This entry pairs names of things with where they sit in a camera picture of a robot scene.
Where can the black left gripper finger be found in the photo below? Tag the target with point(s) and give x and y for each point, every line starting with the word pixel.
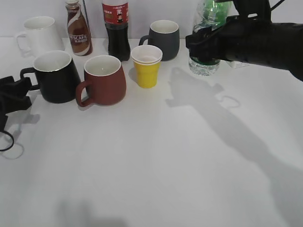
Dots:
pixel 22 86

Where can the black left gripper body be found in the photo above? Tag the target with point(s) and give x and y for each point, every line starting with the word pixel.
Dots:
pixel 9 102

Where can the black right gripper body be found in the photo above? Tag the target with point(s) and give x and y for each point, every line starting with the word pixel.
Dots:
pixel 253 41

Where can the black ceramic mug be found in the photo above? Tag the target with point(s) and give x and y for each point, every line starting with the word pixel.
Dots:
pixel 56 75

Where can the clear water bottle green label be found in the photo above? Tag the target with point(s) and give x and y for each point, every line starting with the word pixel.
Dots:
pixel 196 66

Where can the white ceramic mug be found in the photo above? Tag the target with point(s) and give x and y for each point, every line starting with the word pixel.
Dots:
pixel 42 36

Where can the red ceramic mug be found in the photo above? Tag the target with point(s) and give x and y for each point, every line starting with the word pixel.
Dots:
pixel 104 82

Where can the dark grey ceramic mug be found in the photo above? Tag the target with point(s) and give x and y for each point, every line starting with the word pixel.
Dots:
pixel 164 34

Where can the white yogurt drink bottle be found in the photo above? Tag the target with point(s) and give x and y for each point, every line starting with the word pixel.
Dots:
pixel 237 64

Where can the green soda bottle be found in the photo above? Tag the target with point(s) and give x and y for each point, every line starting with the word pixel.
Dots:
pixel 220 14

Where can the Nescafe coffee bottle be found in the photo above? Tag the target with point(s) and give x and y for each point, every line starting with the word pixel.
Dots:
pixel 78 30

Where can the yellow paper cup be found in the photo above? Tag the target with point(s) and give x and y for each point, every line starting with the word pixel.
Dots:
pixel 146 59

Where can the cola bottle red label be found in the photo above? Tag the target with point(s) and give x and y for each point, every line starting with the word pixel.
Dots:
pixel 116 18

